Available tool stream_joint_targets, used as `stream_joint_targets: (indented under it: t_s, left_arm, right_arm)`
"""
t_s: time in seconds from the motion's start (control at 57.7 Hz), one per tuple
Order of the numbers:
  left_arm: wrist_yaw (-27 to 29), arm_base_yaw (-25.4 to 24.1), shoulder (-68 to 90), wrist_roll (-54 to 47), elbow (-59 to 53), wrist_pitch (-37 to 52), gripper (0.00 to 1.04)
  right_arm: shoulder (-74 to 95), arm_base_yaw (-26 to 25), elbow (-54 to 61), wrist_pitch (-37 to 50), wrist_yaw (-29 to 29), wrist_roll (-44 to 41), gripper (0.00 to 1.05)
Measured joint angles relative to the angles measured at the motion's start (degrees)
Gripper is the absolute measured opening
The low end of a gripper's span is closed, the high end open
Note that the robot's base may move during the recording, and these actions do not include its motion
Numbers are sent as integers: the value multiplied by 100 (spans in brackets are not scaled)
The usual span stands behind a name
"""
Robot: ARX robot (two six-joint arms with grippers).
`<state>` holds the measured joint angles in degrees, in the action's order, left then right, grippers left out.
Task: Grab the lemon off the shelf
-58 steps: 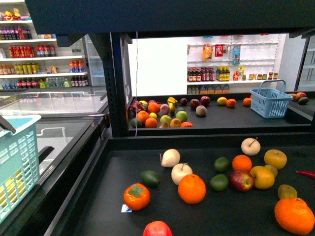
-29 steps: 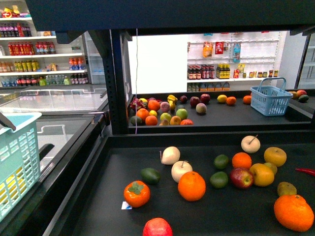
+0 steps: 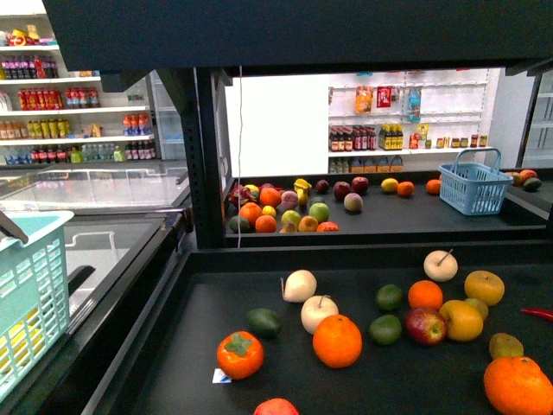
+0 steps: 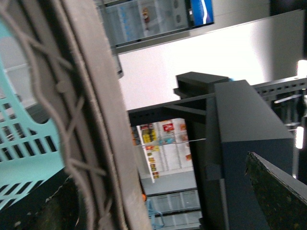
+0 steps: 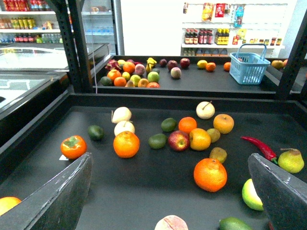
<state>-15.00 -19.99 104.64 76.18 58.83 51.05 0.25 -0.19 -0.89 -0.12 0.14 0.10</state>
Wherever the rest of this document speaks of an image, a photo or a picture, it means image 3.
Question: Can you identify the yellow lemon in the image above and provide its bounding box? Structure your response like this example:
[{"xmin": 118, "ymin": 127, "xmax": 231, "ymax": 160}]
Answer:
[{"xmin": 1, "ymin": 308, "xmax": 45, "ymax": 376}]

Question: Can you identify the large orange right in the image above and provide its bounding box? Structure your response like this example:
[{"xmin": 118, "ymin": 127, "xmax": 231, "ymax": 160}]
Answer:
[{"xmin": 483, "ymin": 356, "xmax": 552, "ymax": 414}]

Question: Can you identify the green lime lower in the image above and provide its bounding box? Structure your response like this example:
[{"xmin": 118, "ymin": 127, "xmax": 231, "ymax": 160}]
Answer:
[{"xmin": 369, "ymin": 314, "xmax": 402, "ymax": 346}]

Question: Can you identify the brown green pear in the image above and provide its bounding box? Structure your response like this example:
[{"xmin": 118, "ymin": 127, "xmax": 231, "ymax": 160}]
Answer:
[{"xmin": 489, "ymin": 333, "xmax": 524, "ymax": 360}]

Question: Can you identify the dark green avocado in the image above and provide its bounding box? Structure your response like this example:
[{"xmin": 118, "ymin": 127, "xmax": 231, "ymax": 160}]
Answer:
[{"xmin": 246, "ymin": 308, "xmax": 283, "ymax": 338}]

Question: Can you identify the red chili pepper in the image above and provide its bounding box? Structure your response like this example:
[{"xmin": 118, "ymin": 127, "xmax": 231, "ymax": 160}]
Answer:
[{"xmin": 520, "ymin": 308, "xmax": 553, "ymax": 322}]

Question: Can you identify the yellow apple back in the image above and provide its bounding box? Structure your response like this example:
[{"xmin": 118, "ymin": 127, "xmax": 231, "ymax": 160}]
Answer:
[{"xmin": 464, "ymin": 270, "xmax": 505, "ymax": 306}]

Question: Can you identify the red yellow apple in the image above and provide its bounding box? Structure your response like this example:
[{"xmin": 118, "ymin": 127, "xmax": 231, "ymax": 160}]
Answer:
[{"xmin": 404, "ymin": 307, "xmax": 447, "ymax": 347}]

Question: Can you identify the white apple with stem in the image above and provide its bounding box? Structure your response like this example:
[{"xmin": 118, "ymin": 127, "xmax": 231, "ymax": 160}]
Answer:
[{"xmin": 301, "ymin": 295, "xmax": 340, "ymax": 335}]

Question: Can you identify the green lime upper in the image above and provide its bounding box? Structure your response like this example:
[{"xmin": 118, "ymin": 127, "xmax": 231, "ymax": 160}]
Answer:
[{"xmin": 375, "ymin": 284, "xmax": 403, "ymax": 311}]

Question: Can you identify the yellow apple front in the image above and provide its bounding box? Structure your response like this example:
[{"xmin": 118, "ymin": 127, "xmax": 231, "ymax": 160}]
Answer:
[{"xmin": 439, "ymin": 300, "xmax": 484, "ymax": 342}]

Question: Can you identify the white pear with stem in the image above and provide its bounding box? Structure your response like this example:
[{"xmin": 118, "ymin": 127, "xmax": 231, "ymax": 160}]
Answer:
[{"xmin": 423, "ymin": 249, "xmax": 459, "ymax": 283}]

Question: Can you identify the white round pear left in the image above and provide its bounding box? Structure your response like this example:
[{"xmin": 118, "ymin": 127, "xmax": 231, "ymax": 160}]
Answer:
[{"xmin": 281, "ymin": 270, "xmax": 317, "ymax": 303}]

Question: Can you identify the grey basket handle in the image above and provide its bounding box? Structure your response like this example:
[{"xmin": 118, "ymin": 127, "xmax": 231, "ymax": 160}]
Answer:
[{"xmin": 0, "ymin": 212, "xmax": 29, "ymax": 244}]

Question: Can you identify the white price sticker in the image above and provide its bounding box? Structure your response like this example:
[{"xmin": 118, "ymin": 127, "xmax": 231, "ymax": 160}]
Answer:
[{"xmin": 212, "ymin": 367, "xmax": 232, "ymax": 384}]

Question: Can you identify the green lime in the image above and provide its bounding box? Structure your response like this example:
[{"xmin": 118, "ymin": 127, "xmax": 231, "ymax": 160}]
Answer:
[
  {"xmin": 375, "ymin": 284, "xmax": 403, "ymax": 311},
  {"xmin": 369, "ymin": 314, "xmax": 402, "ymax": 346}
]

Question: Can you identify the light teal plastic shopping basket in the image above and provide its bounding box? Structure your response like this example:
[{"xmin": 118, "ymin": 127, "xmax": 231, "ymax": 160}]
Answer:
[{"xmin": 1, "ymin": 211, "xmax": 73, "ymax": 399}]

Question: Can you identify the red apple front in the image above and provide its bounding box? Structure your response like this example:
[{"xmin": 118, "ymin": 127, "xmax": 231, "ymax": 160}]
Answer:
[{"xmin": 253, "ymin": 398, "xmax": 300, "ymax": 415}]

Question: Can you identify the yellow lemon back shelf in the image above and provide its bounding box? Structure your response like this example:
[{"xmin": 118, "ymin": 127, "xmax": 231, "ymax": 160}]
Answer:
[{"xmin": 381, "ymin": 178, "xmax": 399, "ymax": 194}]

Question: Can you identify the large orange mandarin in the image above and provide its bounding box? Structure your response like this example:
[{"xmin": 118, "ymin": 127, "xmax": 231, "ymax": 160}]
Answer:
[{"xmin": 312, "ymin": 314, "xmax": 363, "ymax": 369}]

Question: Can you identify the small blue basket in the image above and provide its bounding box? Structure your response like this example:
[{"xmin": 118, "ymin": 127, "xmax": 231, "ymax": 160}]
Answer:
[{"xmin": 438, "ymin": 147, "xmax": 513, "ymax": 216}]

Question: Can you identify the orange persimmon with green calyx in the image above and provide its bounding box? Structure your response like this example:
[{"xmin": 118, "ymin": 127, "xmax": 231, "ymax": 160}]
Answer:
[{"xmin": 216, "ymin": 330, "xmax": 264, "ymax": 380}]

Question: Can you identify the orange middle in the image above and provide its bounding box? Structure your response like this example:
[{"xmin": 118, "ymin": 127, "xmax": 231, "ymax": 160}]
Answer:
[{"xmin": 408, "ymin": 280, "xmax": 443, "ymax": 311}]

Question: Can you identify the black fruit shelf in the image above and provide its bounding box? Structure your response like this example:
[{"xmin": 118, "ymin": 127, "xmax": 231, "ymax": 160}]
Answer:
[{"xmin": 45, "ymin": 1, "xmax": 552, "ymax": 414}]

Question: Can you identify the glass top freezer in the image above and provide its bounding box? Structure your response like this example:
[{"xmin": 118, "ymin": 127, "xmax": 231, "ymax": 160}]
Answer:
[{"xmin": 1, "ymin": 162, "xmax": 190, "ymax": 335}]

